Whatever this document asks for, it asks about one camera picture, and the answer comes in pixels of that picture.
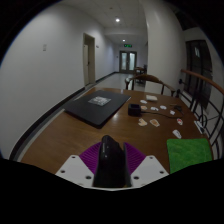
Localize small black box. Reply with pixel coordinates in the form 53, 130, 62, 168
127, 103, 142, 117

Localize beige cutout sticker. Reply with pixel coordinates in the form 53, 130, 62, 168
137, 117, 148, 127

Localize green mouse pad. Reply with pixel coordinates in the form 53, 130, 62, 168
166, 137, 214, 174

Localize black railing with wooden handrail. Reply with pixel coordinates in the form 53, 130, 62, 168
175, 68, 224, 161

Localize small white box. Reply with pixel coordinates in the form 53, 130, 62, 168
145, 94, 159, 102

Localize black closed laptop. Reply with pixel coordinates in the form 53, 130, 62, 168
63, 89, 132, 129

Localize white side door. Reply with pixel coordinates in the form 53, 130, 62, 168
82, 32, 97, 87

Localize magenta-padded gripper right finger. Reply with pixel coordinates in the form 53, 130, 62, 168
123, 141, 170, 188

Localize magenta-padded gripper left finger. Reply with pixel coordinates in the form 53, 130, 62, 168
55, 141, 104, 188

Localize ceiling lights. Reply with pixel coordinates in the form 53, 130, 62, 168
114, 17, 128, 43

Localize tall dark window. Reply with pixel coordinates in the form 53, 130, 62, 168
184, 39, 214, 109

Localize white outlined sticker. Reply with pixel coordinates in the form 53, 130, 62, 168
172, 129, 183, 140

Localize wooden armchair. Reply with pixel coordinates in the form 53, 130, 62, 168
124, 73, 177, 98

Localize orange and white sticker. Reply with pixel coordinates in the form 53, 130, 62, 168
149, 118, 161, 128

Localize black computer mouse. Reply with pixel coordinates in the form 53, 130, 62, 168
92, 134, 133, 188

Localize dark transom window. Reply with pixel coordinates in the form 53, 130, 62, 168
174, 9, 198, 32

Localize glass double door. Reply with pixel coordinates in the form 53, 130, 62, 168
119, 50, 138, 74

